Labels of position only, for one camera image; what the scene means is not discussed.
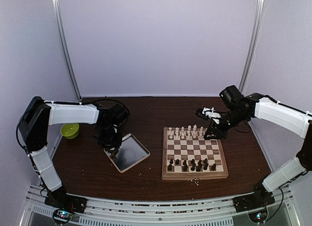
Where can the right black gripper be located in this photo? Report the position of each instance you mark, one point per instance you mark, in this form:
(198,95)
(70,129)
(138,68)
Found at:
(214,128)

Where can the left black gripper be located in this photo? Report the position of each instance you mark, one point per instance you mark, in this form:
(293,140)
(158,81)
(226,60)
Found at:
(116,144)

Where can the wooden chess board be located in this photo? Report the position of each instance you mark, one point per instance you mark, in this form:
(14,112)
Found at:
(187,143)

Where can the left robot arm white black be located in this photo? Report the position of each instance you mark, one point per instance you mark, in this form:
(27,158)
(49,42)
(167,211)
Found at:
(33,125)

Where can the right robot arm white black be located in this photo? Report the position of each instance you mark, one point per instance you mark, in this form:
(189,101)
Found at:
(284,132)

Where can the metal tray wooden rim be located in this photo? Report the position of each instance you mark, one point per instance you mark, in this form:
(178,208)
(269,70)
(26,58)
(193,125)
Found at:
(130,153)

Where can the green bowl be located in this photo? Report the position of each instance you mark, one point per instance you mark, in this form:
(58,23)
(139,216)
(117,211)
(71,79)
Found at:
(70,131)

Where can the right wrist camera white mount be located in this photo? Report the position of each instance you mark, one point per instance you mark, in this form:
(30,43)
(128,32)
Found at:
(208,113)

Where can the aluminium front rail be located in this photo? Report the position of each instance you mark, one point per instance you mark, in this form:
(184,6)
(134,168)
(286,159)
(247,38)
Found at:
(204,212)

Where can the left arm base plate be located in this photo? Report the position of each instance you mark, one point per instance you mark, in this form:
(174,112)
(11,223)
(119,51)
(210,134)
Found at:
(71,203)

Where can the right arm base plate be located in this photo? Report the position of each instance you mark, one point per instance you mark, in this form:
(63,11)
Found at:
(249,202)

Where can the right aluminium frame post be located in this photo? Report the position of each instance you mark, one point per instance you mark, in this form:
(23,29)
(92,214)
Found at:
(255,35)

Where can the aluminium frame post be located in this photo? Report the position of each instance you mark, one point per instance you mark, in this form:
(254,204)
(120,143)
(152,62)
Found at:
(65,50)
(255,35)

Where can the left aluminium frame post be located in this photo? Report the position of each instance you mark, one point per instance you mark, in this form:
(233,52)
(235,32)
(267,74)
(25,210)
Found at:
(65,50)

